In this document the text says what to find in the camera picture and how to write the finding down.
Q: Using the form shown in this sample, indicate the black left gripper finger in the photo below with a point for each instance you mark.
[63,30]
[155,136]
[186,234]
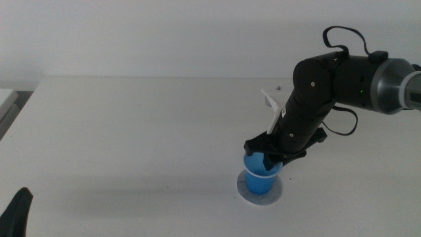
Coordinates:
[16,214]

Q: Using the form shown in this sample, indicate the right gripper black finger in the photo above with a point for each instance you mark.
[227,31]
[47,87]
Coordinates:
[269,163]
[292,158]

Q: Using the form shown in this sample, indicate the blue plastic cup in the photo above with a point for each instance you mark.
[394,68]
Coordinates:
[258,182]

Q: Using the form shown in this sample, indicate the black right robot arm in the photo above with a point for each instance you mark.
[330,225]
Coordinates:
[348,79]

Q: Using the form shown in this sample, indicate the grey round cup mat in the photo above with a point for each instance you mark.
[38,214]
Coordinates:
[276,194]

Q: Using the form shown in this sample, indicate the white side table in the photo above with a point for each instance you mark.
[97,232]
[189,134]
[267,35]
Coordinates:
[6,98]

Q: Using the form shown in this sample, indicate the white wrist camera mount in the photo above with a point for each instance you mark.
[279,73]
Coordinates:
[274,113]

